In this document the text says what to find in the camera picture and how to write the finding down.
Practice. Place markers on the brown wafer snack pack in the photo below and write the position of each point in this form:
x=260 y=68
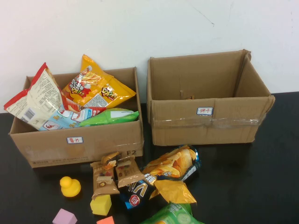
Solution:
x=102 y=184
x=127 y=173

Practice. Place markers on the green snack bag with white label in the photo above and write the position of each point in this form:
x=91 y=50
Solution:
x=109 y=116

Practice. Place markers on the light blue and red snack bag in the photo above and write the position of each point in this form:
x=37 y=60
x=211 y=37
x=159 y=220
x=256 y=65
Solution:
x=67 y=117

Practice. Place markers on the orange foil snack bag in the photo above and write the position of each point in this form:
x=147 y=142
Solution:
x=175 y=190

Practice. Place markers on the short yellow chip bag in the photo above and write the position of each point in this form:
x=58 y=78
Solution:
x=116 y=92

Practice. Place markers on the clear packing tape strip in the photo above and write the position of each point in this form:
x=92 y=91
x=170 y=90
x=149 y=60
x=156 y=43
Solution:
x=187 y=121

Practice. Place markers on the large empty cardboard box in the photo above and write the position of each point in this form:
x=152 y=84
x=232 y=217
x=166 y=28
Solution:
x=187 y=130

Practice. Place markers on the cardboard box with F2 print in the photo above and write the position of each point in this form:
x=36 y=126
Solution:
x=102 y=140

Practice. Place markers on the white label with red writing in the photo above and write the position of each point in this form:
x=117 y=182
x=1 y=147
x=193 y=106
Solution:
x=205 y=111
x=75 y=140

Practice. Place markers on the blue potato chip bag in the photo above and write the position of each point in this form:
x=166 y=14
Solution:
x=175 y=163

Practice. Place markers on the tall yellow chip bag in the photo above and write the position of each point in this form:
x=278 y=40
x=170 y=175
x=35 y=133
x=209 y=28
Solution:
x=86 y=84

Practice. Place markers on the black chip bag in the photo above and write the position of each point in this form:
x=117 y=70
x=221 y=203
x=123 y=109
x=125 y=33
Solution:
x=136 y=192

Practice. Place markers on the yellow foam cube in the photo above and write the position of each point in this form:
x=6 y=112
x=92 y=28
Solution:
x=100 y=205

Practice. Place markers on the green cucumber chip bag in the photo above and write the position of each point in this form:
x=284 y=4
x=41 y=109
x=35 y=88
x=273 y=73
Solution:
x=172 y=215

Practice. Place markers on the yellow rubber duck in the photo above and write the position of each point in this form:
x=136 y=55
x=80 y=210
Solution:
x=70 y=186

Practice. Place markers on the red and white chip bag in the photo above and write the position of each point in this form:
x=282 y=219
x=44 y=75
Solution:
x=39 y=98

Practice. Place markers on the orange foam block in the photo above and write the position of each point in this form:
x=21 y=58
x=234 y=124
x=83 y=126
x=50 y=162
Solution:
x=106 y=220

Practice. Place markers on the pink foam cube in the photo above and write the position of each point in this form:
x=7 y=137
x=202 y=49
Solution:
x=64 y=218

